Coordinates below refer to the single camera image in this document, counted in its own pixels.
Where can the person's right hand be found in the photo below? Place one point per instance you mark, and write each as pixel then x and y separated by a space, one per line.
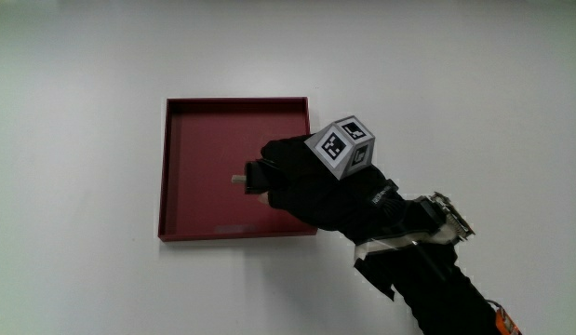
pixel 325 195

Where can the black charger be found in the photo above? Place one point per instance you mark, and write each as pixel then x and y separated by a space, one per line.
pixel 257 178

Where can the dark red square plate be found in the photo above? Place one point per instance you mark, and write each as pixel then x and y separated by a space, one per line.
pixel 204 153

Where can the person's right forearm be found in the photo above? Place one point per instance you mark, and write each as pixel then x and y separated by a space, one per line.
pixel 436 288

